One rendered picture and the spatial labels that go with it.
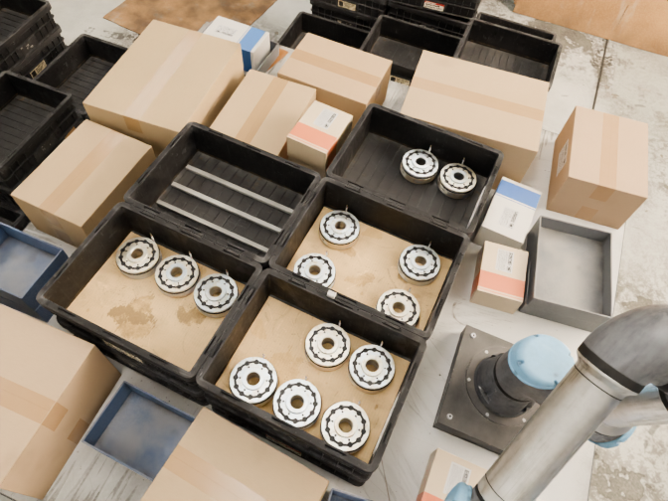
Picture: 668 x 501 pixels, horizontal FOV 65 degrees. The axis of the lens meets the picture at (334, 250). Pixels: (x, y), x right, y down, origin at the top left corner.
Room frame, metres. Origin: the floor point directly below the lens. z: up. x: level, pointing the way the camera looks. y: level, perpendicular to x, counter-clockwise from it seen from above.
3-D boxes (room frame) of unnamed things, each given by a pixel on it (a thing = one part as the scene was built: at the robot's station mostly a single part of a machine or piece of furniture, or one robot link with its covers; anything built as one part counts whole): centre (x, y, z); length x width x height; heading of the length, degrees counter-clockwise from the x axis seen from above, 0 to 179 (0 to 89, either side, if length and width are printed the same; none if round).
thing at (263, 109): (1.13, 0.25, 0.78); 0.30 x 0.22 x 0.16; 165
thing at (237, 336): (0.37, 0.02, 0.87); 0.40 x 0.30 x 0.11; 70
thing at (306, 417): (0.30, 0.04, 0.86); 0.10 x 0.10 x 0.01
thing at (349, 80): (1.35, 0.06, 0.78); 0.30 x 0.22 x 0.16; 71
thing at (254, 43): (1.54, 0.42, 0.75); 0.20 x 0.12 x 0.09; 72
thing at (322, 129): (1.03, 0.07, 0.89); 0.16 x 0.12 x 0.07; 158
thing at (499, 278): (0.73, -0.46, 0.74); 0.16 x 0.12 x 0.07; 169
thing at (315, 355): (0.43, -0.01, 0.86); 0.10 x 0.10 x 0.01
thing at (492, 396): (0.42, -0.45, 0.80); 0.15 x 0.15 x 0.10
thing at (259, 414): (0.37, 0.02, 0.92); 0.40 x 0.30 x 0.02; 70
